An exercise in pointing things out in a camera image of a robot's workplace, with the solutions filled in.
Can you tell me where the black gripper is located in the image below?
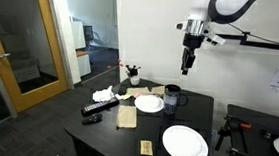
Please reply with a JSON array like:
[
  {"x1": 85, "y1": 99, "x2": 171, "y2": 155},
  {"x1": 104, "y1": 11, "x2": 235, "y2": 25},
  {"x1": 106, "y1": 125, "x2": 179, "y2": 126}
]
[{"x1": 180, "y1": 33, "x2": 205, "y2": 77}]

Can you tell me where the black speckled mug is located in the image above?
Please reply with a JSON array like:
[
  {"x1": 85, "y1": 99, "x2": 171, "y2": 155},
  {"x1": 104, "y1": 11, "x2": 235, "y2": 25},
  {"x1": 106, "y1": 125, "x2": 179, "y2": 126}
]
[{"x1": 162, "y1": 83, "x2": 190, "y2": 117}]

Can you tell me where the brown paper bag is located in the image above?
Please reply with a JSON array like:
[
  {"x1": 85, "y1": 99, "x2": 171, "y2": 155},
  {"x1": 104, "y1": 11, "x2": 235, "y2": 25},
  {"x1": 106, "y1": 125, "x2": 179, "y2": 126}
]
[
  {"x1": 125, "y1": 84, "x2": 152, "y2": 99},
  {"x1": 150, "y1": 84, "x2": 166, "y2": 98}
]

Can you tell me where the white round plate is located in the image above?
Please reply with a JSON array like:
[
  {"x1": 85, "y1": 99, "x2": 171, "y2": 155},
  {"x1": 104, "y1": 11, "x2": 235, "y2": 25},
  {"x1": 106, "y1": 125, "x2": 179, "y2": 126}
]
[
  {"x1": 133, "y1": 93, "x2": 166, "y2": 115},
  {"x1": 160, "y1": 123, "x2": 211, "y2": 156}
]

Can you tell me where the white bowl vase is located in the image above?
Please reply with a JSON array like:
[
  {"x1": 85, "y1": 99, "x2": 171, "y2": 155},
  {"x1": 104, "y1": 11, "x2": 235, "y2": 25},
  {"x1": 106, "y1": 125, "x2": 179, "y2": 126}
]
[{"x1": 129, "y1": 74, "x2": 142, "y2": 87}]

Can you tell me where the black remote control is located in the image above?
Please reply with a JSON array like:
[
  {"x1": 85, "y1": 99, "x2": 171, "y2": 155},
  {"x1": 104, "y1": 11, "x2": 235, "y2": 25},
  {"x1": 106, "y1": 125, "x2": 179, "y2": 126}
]
[{"x1": 116, "y1": 83, "x2": 129, "y2": 97}]

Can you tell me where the white paper napkin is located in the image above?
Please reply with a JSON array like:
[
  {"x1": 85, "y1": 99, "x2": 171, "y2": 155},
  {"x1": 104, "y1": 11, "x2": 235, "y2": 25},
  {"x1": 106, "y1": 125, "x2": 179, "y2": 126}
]
[{"x1": 114, "y1": 92, "x2": 132, "y2": 102}]

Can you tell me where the beige napkin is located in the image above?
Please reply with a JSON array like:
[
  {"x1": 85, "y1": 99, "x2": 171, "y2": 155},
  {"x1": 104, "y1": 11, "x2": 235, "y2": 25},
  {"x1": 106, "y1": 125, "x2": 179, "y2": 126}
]
[{"x1": 116, "y1": 104, "x2": 139, "y2": 130}]

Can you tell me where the black perforated breadboard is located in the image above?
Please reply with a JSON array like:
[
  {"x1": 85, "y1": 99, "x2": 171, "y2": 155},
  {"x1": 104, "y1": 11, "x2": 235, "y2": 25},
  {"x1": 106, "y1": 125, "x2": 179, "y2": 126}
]
[{"x1": 222, "y1": 103, "x2": 279, "y2": 156}]

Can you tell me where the crumpled white tissue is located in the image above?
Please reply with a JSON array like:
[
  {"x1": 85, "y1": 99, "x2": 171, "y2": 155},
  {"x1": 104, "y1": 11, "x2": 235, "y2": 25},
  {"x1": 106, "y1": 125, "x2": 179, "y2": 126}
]
[{"x1": 91, "y1": 83, "x2": 116, "y2": 104}]

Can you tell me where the yellow sticky note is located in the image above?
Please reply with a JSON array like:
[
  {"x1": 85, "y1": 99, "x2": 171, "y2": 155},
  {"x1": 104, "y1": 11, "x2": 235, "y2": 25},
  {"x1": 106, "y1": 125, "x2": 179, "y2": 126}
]
[{"x1": 138, "y1": 139, "x2": 155, "y2": 156}]

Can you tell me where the long remote with grey buttons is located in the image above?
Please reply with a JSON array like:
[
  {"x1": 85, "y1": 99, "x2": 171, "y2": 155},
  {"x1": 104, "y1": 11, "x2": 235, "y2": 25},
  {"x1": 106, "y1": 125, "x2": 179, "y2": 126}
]
[{"x1": 80, "y1": 95, "x2": 121, "y2": 119}]

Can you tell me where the black office chair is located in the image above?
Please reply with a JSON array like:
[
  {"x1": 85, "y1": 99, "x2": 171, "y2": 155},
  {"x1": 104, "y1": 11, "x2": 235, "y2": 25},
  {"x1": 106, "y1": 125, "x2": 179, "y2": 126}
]
[{"x1": 81, "y1": 24, "x2": 99, "y2": 50}]

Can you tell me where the small black remote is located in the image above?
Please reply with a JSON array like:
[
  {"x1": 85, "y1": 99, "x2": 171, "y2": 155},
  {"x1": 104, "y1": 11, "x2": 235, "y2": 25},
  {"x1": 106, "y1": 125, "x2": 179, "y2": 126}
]
[{"x1": 81, "y1": 112, "x2": 105, "y2": 127}]

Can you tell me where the white cabinet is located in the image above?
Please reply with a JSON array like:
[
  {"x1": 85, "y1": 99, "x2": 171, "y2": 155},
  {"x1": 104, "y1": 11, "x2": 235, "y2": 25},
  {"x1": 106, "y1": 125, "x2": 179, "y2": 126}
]
[{"x1": 65, "y1": 15, "x2": 97, "y2": 79}]

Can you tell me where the wooden door with glass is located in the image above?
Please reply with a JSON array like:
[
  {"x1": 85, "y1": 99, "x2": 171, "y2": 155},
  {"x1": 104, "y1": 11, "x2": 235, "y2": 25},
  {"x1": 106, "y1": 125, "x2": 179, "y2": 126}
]
[{"x1": 0, "y1": 0, "x2": 76, "y2": 117}]

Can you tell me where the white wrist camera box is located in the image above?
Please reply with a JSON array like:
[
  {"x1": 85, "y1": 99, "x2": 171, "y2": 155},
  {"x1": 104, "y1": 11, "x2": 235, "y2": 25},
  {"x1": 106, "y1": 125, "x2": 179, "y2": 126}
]
[{"x1": 174, "y1": 20, "x2": 228, "y2": 47}]

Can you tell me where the thin black cable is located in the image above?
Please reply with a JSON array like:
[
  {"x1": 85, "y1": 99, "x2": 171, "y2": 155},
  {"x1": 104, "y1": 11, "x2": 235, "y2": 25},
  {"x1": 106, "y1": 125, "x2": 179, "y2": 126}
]
[{"x1": 226, "y1": 22, "x2": 279, "y2": 46}]

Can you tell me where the silver door handle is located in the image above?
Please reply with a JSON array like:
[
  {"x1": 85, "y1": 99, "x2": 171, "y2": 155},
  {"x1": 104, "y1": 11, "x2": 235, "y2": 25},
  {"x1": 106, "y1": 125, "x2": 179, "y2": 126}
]
[{"x1": 0, "y1": 51, "x2": 12, "y2": 61}]

